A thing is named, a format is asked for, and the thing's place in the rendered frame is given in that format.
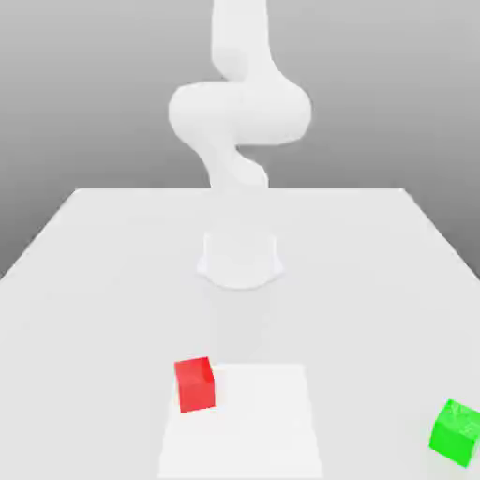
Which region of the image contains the small green cube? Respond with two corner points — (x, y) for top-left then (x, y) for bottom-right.
(427, 398), (480, 469)

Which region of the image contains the small red cube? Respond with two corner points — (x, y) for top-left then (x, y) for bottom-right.
(173, 355), (217, 414)

